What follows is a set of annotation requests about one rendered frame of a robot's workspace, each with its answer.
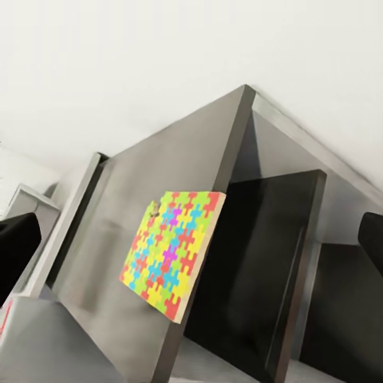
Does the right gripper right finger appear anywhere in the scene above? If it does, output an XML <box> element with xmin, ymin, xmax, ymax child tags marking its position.
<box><xmin>357</xmin><ymin>211</ymin><xmax>383</xmax><ymax>277</ymax></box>

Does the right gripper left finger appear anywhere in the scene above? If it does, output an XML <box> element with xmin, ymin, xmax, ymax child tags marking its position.
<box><xmin>0</xmin><ymin>212</ymin><xmax>41</xmax><ymax>308</ymax></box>

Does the jigsaw puzzle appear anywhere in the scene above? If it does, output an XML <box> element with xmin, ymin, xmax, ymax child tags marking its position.
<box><xmin>119</xmin><ymin>192</ymin><xmax>226</xmax><ymax>323</ymax></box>

